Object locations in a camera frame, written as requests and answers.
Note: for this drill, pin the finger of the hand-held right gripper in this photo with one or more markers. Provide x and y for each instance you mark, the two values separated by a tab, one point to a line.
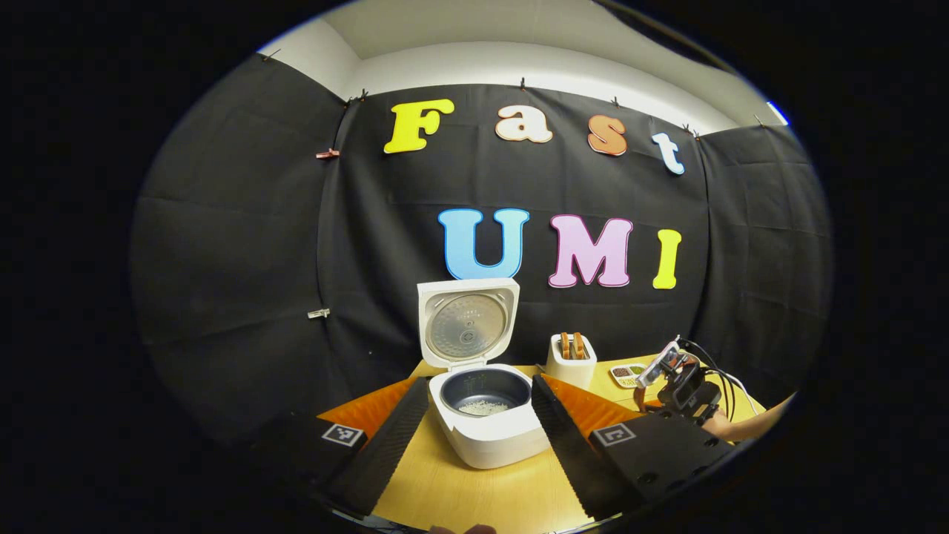
646	400

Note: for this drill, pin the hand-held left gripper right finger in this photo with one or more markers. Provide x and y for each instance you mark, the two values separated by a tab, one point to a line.
563	445

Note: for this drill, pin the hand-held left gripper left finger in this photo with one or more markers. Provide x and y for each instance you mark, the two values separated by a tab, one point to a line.
397	437

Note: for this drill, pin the white rice cooker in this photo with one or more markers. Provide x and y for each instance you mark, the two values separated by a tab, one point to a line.
489	441

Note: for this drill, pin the white rice grains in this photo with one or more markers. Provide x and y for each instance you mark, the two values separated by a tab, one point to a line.
483	407

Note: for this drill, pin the white divided bean dish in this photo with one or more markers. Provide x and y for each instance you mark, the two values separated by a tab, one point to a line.
626	374

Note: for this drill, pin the white toaster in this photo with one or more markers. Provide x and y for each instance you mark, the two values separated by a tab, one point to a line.
571	372

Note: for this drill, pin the toasted bread slice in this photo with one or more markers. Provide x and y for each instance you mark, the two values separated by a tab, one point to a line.
579	345
565	345

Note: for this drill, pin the black backdrop cloth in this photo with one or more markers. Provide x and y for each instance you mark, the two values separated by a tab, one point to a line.
296	259

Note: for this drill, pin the pink cloth clip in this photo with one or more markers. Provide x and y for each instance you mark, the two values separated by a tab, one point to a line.
328	153

